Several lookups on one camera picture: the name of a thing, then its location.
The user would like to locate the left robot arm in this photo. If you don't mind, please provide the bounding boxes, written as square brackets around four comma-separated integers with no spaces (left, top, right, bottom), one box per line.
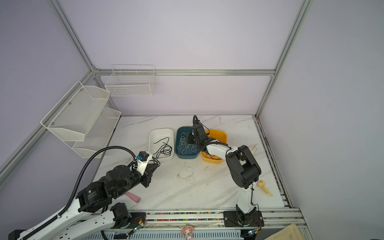
[8,146,161,240]

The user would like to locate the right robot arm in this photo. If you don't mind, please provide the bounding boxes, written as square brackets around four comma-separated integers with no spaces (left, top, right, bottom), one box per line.
[188,115,264,229]

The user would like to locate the yellow plastic bin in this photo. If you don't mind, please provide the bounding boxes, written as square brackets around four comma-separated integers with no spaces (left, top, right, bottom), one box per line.
[199,128,228,165]

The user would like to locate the dark teal plastic bin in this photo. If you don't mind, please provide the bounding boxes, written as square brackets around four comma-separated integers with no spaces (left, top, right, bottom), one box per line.
[175,126,200,160]

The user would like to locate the purple pink spatula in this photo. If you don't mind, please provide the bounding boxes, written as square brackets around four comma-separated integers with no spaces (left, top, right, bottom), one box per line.
[126,192,141,203]

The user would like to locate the white plastic bin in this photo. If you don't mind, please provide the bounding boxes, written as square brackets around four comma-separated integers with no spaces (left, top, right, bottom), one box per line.
[149,129,175,160]

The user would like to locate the white work glove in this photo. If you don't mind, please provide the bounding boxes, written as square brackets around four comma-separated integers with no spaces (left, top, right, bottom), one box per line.
[248,145,258,156]

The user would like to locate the white mesh lower shelf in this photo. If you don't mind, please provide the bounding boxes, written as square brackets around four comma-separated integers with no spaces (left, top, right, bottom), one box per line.
[72,108,121,159]

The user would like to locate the white mesh shelf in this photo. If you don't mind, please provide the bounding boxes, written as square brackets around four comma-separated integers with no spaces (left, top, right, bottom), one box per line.
[72,108,121,159]
[41,82,111,142]

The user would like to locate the pink doll figure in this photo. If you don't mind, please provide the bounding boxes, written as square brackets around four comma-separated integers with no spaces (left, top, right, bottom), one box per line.
[181,226,194,240]

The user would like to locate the small wooden toy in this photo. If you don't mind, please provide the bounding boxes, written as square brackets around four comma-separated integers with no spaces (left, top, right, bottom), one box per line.
[257,180,273,197]

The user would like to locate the white mesh upper shelf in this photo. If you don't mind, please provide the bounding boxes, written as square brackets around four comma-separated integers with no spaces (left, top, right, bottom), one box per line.
[41,82,111,142]

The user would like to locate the white wire wall basket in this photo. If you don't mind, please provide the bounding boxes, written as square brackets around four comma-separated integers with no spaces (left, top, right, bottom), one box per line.
[105,65,157,97]

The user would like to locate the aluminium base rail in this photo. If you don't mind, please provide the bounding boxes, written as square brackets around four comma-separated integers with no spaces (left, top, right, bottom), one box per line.
[86,208,313,240]

